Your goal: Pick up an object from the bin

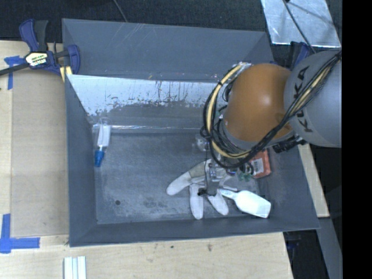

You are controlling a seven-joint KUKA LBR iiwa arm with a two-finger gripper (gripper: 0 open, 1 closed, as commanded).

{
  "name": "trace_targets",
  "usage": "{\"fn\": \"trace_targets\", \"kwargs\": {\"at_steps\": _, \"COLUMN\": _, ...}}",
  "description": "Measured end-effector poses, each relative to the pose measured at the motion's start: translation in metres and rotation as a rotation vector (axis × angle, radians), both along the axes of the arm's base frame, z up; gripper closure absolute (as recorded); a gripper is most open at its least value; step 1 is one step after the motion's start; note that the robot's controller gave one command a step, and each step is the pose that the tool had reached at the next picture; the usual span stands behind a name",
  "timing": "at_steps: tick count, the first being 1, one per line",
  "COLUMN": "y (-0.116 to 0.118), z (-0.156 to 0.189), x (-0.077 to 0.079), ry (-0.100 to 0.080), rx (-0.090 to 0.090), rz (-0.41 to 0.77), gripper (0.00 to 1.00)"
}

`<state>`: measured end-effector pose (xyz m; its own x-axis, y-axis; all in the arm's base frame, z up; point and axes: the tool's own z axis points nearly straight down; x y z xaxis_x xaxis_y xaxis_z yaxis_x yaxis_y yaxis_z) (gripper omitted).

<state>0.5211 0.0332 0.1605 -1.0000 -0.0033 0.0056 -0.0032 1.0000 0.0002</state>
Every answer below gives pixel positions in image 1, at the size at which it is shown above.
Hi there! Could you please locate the pale grey metal gripper finger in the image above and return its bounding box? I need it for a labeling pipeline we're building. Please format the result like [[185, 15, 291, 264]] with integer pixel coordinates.
[[207, 180, 221, 198]]

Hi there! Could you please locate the white glove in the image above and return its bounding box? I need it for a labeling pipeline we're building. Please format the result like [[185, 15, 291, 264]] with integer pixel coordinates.
[[166, 158, 233, 221]]

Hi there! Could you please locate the white spray bottle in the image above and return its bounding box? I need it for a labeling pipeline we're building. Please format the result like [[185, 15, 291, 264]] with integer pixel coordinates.
[[219, 188, 272, 219]]

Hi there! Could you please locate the orange packet with barcode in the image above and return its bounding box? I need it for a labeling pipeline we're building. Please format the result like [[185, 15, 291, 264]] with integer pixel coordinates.
[[248, 149, 273, 180]]

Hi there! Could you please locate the grey metal bin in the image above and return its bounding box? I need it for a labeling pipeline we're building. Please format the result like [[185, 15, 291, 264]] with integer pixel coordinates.
[[60, 18, 322, 248]]

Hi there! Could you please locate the pale wood flat board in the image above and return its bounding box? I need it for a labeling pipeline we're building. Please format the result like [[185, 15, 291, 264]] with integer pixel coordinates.
[[10, 41, 71, 238]]

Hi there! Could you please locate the black cylinder on white bracket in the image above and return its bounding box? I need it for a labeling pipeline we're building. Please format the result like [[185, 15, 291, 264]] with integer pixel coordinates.
[[272, 135, 306, 154]]

